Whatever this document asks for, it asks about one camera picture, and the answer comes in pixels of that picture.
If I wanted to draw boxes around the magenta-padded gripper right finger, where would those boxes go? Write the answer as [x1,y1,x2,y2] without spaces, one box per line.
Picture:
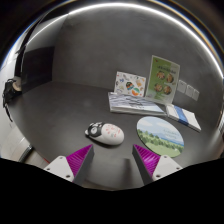
[131,143,184,186]

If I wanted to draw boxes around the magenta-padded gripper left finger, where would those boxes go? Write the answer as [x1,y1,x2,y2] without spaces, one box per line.
[43,143,95,186]

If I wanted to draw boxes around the white panda-print computer mouse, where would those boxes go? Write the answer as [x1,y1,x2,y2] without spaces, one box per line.
[84,121,125,146]

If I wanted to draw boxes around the round landscape-print mouse pad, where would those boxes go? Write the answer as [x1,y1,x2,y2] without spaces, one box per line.
[136,116,185,158]

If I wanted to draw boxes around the white book with blue stripe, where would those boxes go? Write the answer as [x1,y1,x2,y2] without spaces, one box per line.
[165,103,202,133]

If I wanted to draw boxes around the grey-blue magazine stack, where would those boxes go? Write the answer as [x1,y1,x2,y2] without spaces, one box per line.
[107,91,168,117]

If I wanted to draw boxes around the colourful illustrated white card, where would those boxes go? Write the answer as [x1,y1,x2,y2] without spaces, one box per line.
[113,70,147,98]

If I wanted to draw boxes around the green upright poster sign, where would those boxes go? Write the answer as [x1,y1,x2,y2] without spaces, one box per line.
[145,54,181,105]

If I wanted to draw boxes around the black bag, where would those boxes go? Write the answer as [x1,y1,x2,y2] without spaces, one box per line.
[1,78,23,123]

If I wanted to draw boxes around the white wall socket plates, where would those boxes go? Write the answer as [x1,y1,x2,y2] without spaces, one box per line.
[176,79,201,102]

